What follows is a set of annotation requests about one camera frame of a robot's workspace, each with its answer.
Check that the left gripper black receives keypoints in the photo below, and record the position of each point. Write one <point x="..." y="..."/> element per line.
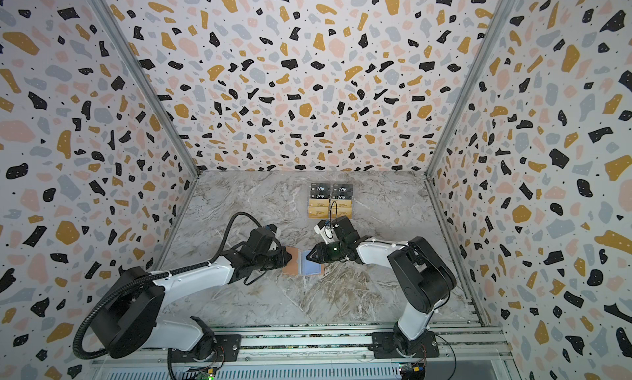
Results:
<point x="284" y="254"/>

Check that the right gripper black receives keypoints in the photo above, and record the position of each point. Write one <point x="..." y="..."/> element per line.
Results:
<point x="322" y="252"/>

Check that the tan leather card holder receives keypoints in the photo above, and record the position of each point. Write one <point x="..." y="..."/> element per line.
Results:
<point x="299" y="265"/>

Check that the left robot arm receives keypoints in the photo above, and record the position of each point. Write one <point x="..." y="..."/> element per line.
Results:
<point x="129" y="317"/>

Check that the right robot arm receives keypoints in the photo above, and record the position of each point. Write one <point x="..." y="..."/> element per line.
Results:
<point x="423" y="276"/>

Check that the gold VIP card left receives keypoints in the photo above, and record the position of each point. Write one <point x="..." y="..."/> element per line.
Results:
<point x="318" y="208"/>

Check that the gold vip card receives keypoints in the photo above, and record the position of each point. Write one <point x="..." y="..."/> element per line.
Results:
<point x="341" y="207"/>
<point x="318" y="208"/>

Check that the gold VIP card right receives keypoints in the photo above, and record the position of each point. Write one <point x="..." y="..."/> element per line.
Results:
<point x="341" y="207"/>

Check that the clear acrylic card display stand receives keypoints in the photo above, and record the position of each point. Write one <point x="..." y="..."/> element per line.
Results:
<point x="331" y="196"/>

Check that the black VIP card left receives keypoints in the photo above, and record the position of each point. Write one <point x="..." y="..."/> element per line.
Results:
<point x="320" y="191"/>

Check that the black vip card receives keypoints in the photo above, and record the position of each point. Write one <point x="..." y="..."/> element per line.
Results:
<point x="342" y="192"/>
<point x="320" y="191"/>

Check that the black VIP card right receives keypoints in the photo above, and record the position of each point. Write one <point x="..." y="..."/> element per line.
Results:
<point x="342" y="192"/>

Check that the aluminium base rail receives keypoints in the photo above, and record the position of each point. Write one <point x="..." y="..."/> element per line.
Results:
<point x="451" y="350"/>

